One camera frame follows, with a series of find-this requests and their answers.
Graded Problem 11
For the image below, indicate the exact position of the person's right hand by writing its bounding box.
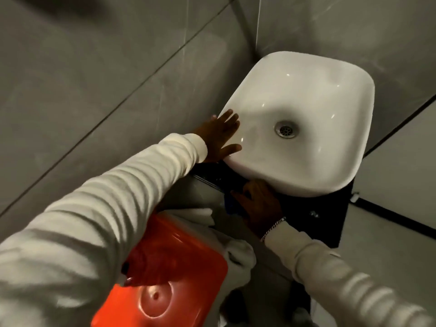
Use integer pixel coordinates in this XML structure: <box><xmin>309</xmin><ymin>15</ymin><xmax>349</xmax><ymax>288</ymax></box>
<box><xmin>231</xmin><ymin>180</ymin><xmax>287</xmax><ymax>239</ymax></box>

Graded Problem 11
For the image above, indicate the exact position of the person's left hand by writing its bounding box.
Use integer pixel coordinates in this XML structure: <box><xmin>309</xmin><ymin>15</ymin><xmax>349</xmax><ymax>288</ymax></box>
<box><xmin>194</xmin><ymin>109</ymin><xmax>243</xmax><ymax>163</ymax></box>

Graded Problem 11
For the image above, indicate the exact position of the blue cleaning cloth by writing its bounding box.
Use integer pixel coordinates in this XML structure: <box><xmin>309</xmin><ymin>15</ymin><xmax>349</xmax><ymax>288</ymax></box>
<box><xmin>224</xmin><ymin>191</ymin><xmax>246</xmax><ymax>216</ymax></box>

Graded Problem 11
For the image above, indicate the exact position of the person's left forearm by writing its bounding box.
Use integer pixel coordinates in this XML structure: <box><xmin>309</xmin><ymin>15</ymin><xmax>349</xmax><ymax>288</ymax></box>
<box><xmin>0</xmin><ymin>133</ymin><xmax>208</xmax><ymax>327</ymax></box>

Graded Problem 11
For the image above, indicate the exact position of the person's right forearm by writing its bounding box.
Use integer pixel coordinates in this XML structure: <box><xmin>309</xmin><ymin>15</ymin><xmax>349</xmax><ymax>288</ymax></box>
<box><xmin>264</xmin><ymin>221</ymin><xmax>436</xmax><ymax>327</ymax></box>

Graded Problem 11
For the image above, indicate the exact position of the silver sink drain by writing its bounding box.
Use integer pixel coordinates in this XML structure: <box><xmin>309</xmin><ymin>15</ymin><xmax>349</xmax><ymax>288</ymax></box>
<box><xmin>275</xmin><ymin>121</ymin><xmax>299</xmax><ymax>139</ymax></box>

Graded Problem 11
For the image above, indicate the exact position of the white cloth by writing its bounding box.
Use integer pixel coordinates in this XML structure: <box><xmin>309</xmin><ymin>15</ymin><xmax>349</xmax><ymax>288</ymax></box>
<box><xmin>163</xmin><ymin>208</ymin><xmax>257</xmax><ymax>290</ymax></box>

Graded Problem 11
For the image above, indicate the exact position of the black vanity cabinet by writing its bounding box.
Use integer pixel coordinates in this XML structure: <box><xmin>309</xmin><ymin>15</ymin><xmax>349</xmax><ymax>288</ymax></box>
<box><xmin>191</xmin><ymin>161</ymin><xmax>355</xmax><ymax>249</ymax></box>

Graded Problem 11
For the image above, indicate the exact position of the white ceramic sink basin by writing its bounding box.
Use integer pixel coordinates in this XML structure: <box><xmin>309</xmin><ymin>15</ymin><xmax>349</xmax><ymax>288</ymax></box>
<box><xmin>218</xmin><ymin>51</ymin><xmax>375</xmax><ymax>198</ymax></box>

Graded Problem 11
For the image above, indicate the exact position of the orange plastic stool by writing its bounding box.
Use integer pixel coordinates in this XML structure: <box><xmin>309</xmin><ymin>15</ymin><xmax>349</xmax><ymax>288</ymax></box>
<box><xmin>91</xmin><ymin>212</ymin><xmax>228</xmax><ymax>327</ymax></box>

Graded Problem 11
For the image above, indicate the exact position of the silver chain bracelet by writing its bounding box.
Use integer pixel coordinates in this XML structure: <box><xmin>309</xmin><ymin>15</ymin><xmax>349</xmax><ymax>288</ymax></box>
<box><xmin>260</xmin><ymin>217</ymin><xmax>287</xmax><ymax>242</ymax></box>

